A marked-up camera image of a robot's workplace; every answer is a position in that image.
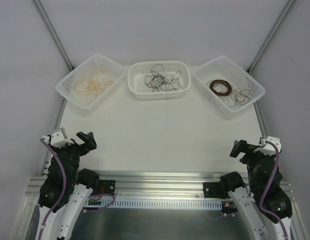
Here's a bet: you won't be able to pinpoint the brown cable loop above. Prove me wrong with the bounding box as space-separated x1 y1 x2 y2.
233 88 251 106

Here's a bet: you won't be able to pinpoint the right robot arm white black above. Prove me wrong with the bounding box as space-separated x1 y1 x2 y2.
219 136 293 240

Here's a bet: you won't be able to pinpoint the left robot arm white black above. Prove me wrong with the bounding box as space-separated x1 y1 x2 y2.
35 128 100 240

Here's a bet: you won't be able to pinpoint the white right basket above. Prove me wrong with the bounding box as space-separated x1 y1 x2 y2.
194 56 266 118

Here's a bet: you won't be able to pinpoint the white left basket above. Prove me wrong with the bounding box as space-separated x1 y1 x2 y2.
55 54 126 112

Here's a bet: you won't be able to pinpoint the white middle perforated basket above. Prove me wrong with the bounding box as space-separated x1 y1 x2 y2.
127 60 192 100

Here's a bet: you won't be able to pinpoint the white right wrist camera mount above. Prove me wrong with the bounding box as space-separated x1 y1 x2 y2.
253 136 282 156

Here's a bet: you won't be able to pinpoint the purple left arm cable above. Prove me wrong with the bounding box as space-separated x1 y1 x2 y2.
37 136 116 240

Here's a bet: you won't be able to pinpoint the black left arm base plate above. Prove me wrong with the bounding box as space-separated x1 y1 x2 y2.
94 179 116 195

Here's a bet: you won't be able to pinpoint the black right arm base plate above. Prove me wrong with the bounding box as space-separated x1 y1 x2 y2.
202 181 246 199

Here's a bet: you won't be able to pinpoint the white slotted cable duct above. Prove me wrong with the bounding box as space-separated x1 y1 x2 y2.
82 197 223 210

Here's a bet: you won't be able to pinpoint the brown cable coil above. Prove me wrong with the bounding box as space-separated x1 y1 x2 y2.
206 79 235 103

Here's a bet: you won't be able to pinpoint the yellow cables in left basket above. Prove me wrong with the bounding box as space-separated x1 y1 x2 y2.
73 65 115 105

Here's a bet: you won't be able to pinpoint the grey-black cables in middle basket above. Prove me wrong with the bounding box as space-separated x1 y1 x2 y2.
143 62 183 94

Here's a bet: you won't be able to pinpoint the left aluminium corner post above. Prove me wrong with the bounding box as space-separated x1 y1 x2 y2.
32 0 74 71

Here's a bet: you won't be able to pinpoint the aluminium corner post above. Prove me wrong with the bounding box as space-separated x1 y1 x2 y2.
246 0 297 75
32 0 74 71

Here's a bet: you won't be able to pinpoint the right aluminium corner post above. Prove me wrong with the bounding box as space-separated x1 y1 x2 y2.
246 0 297 75

